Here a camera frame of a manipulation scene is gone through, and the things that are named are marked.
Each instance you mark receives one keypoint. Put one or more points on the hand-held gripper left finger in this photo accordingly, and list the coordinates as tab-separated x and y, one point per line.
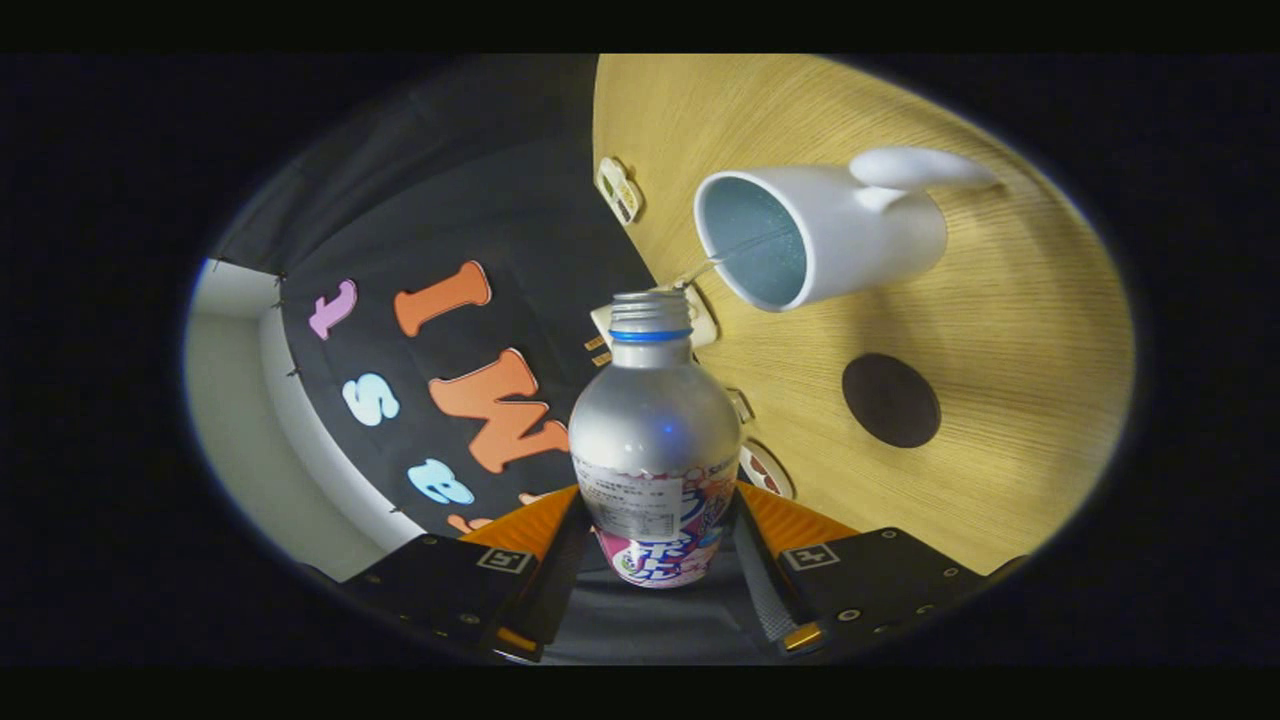
560	585

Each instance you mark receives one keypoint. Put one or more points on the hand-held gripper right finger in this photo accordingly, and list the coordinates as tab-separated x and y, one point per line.
765	595

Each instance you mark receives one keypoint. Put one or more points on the silver juice bottle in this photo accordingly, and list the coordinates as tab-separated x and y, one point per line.
650	420

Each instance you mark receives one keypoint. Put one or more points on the dark brown round coaster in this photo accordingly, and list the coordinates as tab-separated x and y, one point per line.
890	400

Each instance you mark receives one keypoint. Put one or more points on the white cup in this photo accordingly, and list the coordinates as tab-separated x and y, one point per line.
880	235

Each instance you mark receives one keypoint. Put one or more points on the small white plate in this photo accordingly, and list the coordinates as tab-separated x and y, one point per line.
775	468

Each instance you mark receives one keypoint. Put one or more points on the glass jar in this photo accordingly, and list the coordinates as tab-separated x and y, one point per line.
741	405

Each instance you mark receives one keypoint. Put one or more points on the toast slice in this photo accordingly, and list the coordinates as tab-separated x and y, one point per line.
598	345

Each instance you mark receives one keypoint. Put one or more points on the white toaster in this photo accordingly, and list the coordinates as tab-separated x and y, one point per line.
703	325

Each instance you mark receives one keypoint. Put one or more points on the wooden table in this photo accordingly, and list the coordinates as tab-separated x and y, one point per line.
1000	350

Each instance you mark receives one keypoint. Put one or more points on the white divided snack tray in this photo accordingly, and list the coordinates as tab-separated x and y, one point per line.
618	190

